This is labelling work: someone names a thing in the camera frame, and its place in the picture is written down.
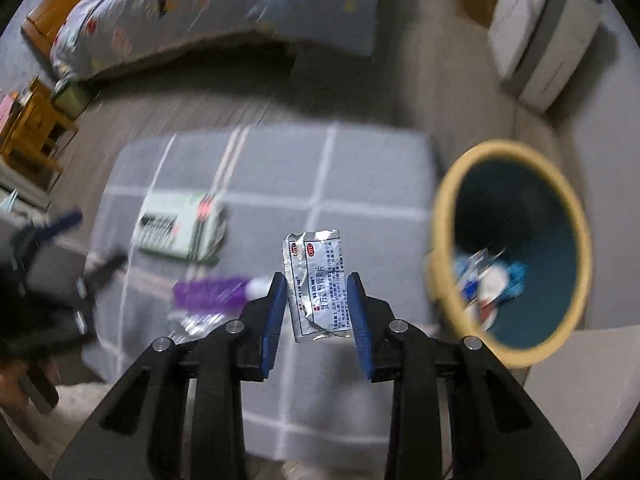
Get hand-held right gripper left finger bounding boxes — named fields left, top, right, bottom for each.
left=52, top=271, right=290, bottom=480

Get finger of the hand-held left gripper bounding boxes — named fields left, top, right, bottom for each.
left=75, top=252, right=128, bottom=301
left=30, top=209, right=83, bottom=243

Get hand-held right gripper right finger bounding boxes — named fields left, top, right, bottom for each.
left=346, top=271, right=583, bottom=480

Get silver foil sachet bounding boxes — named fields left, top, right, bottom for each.
left=281, top=228, right=352, bottom=343

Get red and white packet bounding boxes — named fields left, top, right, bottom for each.
left=475, top=262, right=508, bottom=313

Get yellow bin with teal inside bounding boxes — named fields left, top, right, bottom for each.
left=425, top=140, right=592, bottom=368

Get purple bottle with white cap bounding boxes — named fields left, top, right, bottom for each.
left=172, top=275, right=273, bottom=313

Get crumpled clear wrapper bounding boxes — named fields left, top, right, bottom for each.
left=167, top=310, right=228, bottom=343

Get white box with black label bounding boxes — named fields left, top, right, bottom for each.
left=135, top=192, right=228, bottom=266

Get wooden chair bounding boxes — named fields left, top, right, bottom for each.
left=0, top=76, right=78, bottom=173

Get white and blue packet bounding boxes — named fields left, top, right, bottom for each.
left=452, top=252, right=483, bottom=311

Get green box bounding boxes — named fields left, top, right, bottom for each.
left=52, top=80, right=93, bottom=118

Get grey checked cushion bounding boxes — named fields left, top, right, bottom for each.
left=82, top=122, right=441, bottom=461

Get bed with grey-blue quilt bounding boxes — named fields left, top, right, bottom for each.
left=50, top=0, right=388, bottom=81

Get white appliance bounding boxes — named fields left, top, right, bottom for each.
left=487, top=0, right=606, bottom=113

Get wooden bed frame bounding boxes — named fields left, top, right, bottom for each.
left=22, top=0, right=136, bottom=58

